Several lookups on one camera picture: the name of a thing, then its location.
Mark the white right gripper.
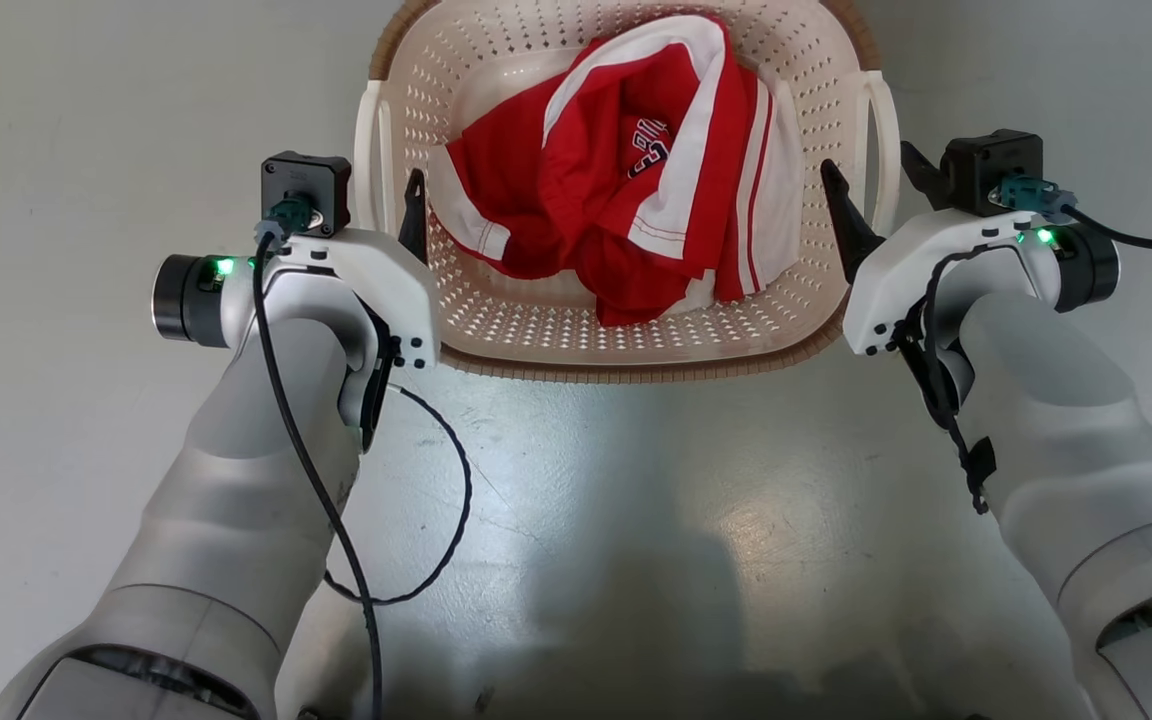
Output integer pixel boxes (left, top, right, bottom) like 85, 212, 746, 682
821, 142, 1062, 356

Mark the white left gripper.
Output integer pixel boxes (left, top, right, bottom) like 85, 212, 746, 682
266, 168, 442, 371

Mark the cream perforated laundry basket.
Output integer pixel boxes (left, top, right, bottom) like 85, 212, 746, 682
353, 0, 902, 386

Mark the red and white jersey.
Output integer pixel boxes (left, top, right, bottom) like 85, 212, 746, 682
426, 13, 805, 328

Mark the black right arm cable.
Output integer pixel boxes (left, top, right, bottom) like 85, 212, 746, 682
889, 245, 999, 516

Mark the black left camera cable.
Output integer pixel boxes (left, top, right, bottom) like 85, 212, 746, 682
253, 200, 384, 720

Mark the black camera cable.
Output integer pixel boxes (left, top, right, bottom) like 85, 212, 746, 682
1001, 177, 1152, 254
253, 200, 384, 720

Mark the black right camera cable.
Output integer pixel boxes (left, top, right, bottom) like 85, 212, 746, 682
1001, 177, 1152, 254

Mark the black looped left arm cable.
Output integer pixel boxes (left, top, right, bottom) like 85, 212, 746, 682
324, 384, 474, 607

